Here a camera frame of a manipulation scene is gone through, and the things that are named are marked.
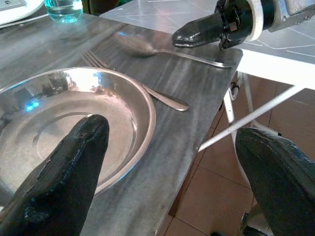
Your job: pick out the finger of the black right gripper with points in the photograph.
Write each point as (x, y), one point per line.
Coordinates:
(197, 33)

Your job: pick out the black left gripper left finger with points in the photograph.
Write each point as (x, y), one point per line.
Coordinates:
(64, 177)

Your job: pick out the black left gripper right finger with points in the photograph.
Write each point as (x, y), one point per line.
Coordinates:
(283, 182)

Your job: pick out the steel spoon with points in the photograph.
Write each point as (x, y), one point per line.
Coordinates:
(142, 46)

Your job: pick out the white plastic folding table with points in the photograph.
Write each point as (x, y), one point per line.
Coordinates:
(270, 66)

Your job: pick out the steel fork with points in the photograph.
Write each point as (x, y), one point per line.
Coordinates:
(167, 99)

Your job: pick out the steel plate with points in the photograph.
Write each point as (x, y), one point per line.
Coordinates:
(118, 103)

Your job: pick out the blue tinted glass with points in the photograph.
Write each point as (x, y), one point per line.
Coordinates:
(64, 12)

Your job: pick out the white electric appliance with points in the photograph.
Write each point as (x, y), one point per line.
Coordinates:
(14, 9)

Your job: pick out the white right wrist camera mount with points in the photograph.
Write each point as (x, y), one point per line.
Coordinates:
(256, 17)

